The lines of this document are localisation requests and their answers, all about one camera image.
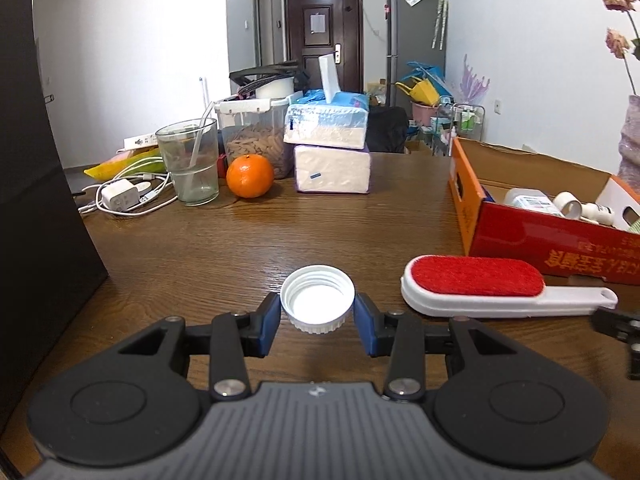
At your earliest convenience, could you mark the orange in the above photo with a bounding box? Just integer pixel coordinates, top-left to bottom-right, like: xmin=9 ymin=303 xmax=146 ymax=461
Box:
xmin=226 ymin=154 xmax=275 ymax=199

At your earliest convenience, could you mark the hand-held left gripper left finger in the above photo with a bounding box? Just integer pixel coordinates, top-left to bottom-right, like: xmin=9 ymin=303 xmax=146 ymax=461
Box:
xmin=117 ymin=292 xmax=281 ymax=402

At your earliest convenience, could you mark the pink textured vase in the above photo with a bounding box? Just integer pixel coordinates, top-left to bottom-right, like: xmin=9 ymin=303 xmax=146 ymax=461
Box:
xmin=617 ymin=94 xmax=640 ymax=183

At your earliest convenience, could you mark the clear glass cup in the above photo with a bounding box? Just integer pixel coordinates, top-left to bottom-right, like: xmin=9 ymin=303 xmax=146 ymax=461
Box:
xmin=155 ymin=118 xmax=221 ymax=207

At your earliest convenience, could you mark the black paper bag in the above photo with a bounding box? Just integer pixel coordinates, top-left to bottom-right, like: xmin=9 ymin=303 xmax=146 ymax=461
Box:
xmin=0 ymin=0 xmax=110 ymax=431

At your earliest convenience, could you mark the red cardboard box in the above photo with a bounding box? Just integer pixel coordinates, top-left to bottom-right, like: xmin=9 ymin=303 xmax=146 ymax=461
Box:
xmin=447 ymin=137 xmax=640 ymax=286

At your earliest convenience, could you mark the purple tissue pack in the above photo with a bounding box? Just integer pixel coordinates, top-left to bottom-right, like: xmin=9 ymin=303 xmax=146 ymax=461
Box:
xmin=293 ymin=142 xmax=372 ymax=195

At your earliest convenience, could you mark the black and white cooker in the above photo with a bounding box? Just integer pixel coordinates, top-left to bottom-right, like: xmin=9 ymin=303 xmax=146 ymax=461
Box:
xmin=229 ymin=60 xmax=311 ymax=101

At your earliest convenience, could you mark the yellow plastic dustpan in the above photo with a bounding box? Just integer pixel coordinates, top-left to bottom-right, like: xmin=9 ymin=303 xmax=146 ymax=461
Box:
xmin=395 ymin=79 xmax=440 ymax=103

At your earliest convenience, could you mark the clear food container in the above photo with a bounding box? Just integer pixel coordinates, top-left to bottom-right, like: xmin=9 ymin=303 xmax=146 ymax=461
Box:
xmin=214 ymin=95 xmax=296 ymax=181

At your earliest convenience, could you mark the white charger with cables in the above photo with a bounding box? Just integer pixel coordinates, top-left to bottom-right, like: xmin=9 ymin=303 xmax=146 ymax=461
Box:
xmin=75 ymin=157 xmax=181 ymax=218

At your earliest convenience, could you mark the white folded umbrella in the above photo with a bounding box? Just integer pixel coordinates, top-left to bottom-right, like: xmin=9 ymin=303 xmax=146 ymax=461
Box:
xmin=432 ymin=0 xmax=448 ymax=51

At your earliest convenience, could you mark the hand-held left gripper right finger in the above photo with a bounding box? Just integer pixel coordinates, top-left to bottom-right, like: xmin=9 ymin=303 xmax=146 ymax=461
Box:
xmin=352 ymin=292 xmax=521 ymax=403

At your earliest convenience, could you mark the purple feather decoration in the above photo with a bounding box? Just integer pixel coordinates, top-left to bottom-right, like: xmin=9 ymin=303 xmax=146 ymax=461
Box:
xmin=457 ymin=54 xmax=491 ymax=106

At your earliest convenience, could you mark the red and white lint brush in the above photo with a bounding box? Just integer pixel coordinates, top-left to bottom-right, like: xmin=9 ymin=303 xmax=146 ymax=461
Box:
xmin=400 ymin=255 xmax=619 ymax=319

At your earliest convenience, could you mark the yellow packet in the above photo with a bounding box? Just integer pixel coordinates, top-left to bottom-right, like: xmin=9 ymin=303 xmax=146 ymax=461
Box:
xmin=82 ymin=149 xmax=166 ymax=181

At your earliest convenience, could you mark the white stirrer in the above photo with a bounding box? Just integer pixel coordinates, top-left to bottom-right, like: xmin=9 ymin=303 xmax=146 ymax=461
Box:
xmin=187 ymin=105 xmax=213 ymax=168

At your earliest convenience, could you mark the large white screw cap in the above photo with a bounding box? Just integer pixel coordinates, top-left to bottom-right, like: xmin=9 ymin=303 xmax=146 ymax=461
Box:
xmin=280 ymin=265 xmax=357 ymax=335

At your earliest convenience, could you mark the pink bucket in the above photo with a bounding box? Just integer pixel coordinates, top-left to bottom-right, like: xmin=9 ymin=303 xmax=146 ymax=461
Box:
xmin=411 ymin=100 xmax=440 ymax=126

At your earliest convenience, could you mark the grey fridge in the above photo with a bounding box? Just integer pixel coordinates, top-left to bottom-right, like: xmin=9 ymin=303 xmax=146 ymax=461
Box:
xmin=386 ymin=0 xmax=447 ymax=111

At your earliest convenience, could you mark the blue tissue pack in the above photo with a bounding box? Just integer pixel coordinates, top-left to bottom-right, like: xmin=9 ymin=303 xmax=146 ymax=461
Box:
xmin=283 ymin=54 xmax=370 ymax=150

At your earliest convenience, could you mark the white cotton swab box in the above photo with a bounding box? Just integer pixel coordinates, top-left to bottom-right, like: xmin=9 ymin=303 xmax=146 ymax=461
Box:
xmin=502 ymin=187 xmax=566 ymax=218

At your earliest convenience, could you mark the white spray bottle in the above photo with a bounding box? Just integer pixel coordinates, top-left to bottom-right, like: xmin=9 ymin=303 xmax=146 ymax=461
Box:
xmin=580 ymin=202 xmax=616 ymax=226

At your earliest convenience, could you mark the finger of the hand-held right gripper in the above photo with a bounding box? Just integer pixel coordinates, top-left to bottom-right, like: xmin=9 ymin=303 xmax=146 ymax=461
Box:
xmin=591 ymin=306 xmax=640 ymax=382

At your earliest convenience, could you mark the white storage cart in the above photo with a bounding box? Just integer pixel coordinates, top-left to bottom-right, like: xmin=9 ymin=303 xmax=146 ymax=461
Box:
xmin=430 ymin=103 xmax=486 ymax=157

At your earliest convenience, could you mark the white power strip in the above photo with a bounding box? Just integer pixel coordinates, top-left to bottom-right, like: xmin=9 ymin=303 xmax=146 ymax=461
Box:
xmin=122 ymin=132 xmax=161 ymax=151

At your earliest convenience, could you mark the dark brown entrance door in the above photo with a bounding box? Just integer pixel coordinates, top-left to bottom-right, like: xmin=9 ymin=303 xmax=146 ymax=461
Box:
xmin=283 ymin=0 xmax=364 ymax=93

